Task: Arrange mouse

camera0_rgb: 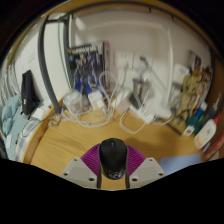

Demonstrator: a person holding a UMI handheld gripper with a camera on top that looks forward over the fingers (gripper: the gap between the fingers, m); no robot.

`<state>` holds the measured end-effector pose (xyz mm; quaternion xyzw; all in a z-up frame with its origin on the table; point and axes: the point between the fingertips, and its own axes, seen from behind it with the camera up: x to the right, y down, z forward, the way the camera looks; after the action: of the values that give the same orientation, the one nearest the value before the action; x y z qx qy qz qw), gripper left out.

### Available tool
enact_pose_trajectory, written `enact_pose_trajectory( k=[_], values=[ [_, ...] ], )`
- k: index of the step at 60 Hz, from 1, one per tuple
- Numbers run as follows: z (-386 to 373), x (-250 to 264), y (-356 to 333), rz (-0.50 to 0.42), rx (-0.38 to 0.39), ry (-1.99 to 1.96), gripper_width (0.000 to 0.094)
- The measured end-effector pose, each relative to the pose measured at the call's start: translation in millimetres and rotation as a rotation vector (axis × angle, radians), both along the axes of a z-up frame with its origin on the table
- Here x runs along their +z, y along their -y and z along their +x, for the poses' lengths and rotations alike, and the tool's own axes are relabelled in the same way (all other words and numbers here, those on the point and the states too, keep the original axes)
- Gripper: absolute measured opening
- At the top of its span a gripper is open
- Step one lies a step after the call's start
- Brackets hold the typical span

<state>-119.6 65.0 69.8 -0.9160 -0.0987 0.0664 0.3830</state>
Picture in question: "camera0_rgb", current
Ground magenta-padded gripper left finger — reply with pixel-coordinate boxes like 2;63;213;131
60;143;103;190

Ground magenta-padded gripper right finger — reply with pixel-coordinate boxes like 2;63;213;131
124;145;167;190

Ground black computer mouse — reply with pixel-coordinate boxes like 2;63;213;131
98;137;129;181

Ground white power strip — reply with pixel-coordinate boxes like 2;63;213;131
128;104;156;125

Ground dark green round tin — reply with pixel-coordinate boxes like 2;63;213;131
184;114;202;133

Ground white lotion bottle red cap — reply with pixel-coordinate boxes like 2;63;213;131
193;113;223;150

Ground clear plastic cup with lid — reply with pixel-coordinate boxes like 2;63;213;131
62;89;84;116

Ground black power adapter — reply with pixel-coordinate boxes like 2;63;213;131
128;92;143;109

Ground small white charger block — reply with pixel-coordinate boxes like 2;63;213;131
87;89;106;111

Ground large white power adapter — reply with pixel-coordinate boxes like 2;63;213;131
111;89;133;114

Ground blue checked bedding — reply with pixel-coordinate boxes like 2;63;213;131
0;94;43;163

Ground stainless steel cup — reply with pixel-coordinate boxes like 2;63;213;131
132;77;153;101

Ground clear bottle with white nozzle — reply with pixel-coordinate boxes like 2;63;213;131
201;93;223;129

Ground black hanging bag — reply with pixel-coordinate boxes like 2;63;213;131
20;69;39;116

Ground blue robot model kit box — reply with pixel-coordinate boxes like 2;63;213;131
66;41;111;98

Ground printed figure box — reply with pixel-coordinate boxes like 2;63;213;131
186;49;214;101

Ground white looped cable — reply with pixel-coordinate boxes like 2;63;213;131
119;108;148;135

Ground white cable tangle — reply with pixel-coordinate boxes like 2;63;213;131
59;69;127;129

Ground grey metal frame post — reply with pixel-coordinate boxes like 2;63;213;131
37;16;63;115

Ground white wall box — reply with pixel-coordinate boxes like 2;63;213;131
173;63;191;84

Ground white wall outlet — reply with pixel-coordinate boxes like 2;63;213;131
133;53;154;73
114;51;134;69

